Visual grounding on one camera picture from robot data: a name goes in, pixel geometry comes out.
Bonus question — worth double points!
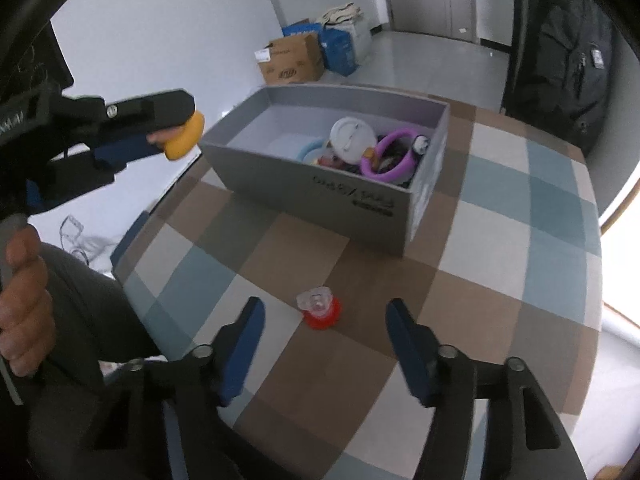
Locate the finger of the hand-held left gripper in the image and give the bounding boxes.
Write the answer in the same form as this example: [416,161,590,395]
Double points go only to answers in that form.
[50,89,197,147]
[27,134,167,209]

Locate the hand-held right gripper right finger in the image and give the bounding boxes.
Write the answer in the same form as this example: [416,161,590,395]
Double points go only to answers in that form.
[385,297,588,480]

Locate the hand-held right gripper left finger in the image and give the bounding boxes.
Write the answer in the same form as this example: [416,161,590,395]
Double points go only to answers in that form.
[85,296,266,480]

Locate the yellow chunky bangle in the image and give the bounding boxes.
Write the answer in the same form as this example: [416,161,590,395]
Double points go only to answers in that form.
[164,111,206,162]

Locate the red ring with clear cap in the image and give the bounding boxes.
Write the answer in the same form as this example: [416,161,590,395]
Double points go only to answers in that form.
[296,287,345,331]

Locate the grey cardboard box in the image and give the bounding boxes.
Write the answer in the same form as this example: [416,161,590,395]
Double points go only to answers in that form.
[199,85,450,259]

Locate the purple bangle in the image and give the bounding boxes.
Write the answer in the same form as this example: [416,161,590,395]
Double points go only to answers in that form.
[360,128,420,184]

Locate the person's left hand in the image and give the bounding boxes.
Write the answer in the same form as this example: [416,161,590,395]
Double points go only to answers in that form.
[0,225,57,378]

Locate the checkered mat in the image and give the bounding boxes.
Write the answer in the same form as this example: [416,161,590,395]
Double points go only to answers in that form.
[111,92,603,480]

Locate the brown cardboard box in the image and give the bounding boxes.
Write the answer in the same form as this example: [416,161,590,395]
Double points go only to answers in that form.
[255,32,326,86]

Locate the person's grey trousers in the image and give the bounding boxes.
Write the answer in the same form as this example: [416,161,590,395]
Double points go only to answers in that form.
[27,242,173,480]

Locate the blue bangle with wooden beads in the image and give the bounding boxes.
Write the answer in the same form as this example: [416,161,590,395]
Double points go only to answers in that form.
[299,140,329,165]

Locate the blue cardboard box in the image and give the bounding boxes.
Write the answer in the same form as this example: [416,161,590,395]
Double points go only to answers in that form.
[282,20,358,77]

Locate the white round case red rim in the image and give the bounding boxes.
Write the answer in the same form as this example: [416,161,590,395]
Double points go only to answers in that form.
[329,116,379,164]

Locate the cream cloth bag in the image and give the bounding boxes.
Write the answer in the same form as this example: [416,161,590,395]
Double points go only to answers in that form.
[317,4,364,26]

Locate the white plastic bag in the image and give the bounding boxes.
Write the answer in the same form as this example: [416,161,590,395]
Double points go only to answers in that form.
[346,16,374,59]

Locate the black backpack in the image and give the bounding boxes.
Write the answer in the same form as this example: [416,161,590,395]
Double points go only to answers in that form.
[505,0,619,154]

